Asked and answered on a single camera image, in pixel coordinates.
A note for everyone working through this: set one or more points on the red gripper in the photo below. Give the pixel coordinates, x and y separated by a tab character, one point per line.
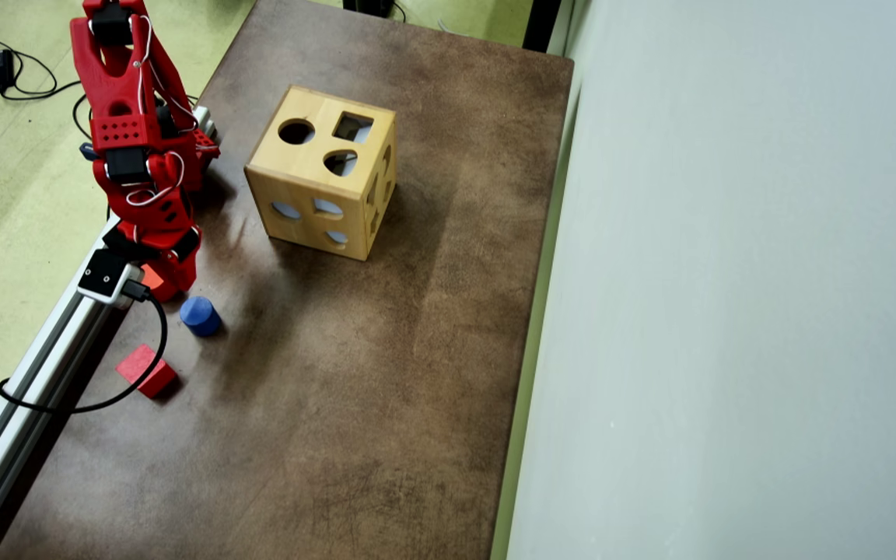
176	267

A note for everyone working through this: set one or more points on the aluminium profile rail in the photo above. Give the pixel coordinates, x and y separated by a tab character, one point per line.
51	334

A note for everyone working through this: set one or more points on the red robot arm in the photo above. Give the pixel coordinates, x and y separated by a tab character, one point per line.
117	93

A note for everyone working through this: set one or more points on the blue clamp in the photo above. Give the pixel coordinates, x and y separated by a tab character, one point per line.
89	151

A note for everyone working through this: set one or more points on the black post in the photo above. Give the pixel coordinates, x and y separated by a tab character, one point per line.
543	23

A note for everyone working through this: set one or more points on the wooden shape sorter box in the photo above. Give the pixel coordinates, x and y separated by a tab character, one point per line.
316	167

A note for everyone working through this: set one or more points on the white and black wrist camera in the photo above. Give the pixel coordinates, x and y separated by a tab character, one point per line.
106	276

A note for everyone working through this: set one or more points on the red cube block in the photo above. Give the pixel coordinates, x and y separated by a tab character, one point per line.
145	377

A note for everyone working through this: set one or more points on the black power adapter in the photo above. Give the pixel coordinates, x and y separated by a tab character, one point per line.
1	70

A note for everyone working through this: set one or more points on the blue cylinder block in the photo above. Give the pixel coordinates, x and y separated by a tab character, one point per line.
199	313

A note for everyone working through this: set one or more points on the red rounded triangle block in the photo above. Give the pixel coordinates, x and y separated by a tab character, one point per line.
154	274

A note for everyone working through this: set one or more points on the black box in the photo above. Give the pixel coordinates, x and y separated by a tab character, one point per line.
370	6

